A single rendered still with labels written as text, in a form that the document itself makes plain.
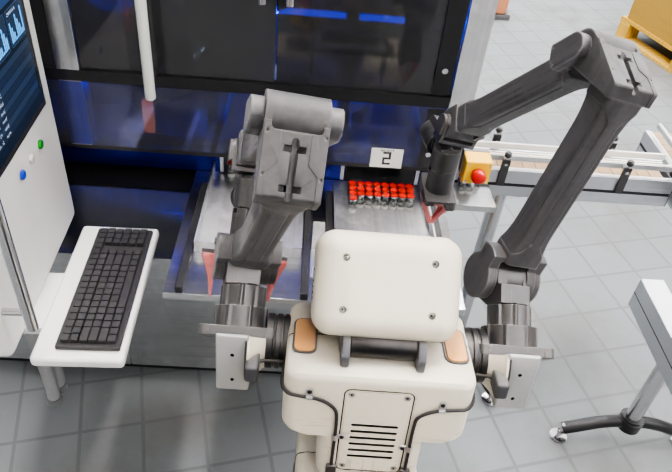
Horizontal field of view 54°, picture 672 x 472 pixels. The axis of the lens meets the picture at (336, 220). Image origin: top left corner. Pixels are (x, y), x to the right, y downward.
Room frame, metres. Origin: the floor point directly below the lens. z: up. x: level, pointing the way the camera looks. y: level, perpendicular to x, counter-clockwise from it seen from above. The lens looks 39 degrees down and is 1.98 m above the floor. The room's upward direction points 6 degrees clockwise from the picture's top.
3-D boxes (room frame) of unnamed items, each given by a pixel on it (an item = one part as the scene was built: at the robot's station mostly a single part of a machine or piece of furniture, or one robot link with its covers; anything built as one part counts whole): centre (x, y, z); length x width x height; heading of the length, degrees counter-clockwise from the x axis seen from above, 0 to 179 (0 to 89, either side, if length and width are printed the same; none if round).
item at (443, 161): (1.14, -0.21, 1.25); 0.07 x 0.06 x 0.07; 14
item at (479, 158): (1.50, -0.36, 1.00); 0.08 x 0.07 x 0.07; 4
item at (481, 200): (1.55, -0.37, 0.87); 0.14 x 0.13 x 0.02; 4
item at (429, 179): (1.14, -0.21, 1.19); 0.10 x 0.07 x 0.07; 4
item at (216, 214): (1.34, 0.22, 0.90); 0.34 x 0.26 x 0.04; 4
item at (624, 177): (1.67, -0.64, 0.92); 0.69 x 0.15 x 0.16; 94
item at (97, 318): (1.09, 0.53, 0.82); 0.40 x 0.14 x 0.02; 6
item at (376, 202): (1.42, -0.12, 0.90); 0.18 x 0.02 x 0.05; 95
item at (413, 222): (1.31, -0.13, 0.90); 0.34 x 0.26 x 0.04; 5
